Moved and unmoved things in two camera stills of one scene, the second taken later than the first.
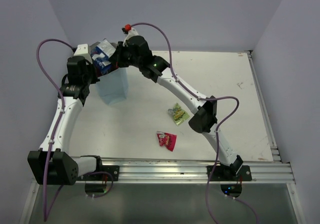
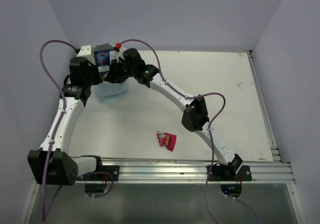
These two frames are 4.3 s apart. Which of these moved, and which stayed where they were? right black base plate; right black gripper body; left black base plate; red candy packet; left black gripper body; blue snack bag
Moved: blue snack bag; right black gripper body
Stayed: red candy packet; right black base plate; left black gripper body; left black base plate
